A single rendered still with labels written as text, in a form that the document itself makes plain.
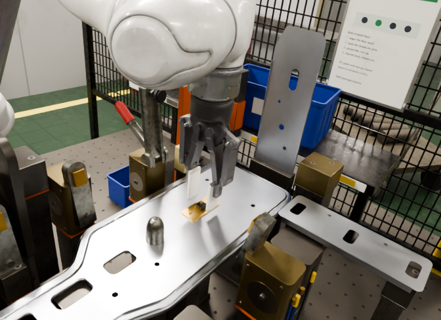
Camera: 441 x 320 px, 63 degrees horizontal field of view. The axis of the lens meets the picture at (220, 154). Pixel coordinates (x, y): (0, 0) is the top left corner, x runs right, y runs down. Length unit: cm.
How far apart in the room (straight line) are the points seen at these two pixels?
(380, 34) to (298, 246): 59
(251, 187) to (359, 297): 45
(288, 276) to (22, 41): 355
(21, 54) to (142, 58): 355
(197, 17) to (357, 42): 72
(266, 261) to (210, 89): 29
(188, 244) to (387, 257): 37
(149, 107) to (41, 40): 325
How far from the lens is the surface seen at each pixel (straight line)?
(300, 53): 83
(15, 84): 397
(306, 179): 86
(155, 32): 37
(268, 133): 91
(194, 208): 75
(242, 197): 80
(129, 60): 39
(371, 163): 101
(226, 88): 58
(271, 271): 59
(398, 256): 79
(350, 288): 112
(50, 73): 406
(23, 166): 68
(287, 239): 75
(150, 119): 75
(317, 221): 79
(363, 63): 107
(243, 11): 54
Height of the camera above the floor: 147
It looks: 30 degrees down
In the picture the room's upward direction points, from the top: 7 degrees clockwise
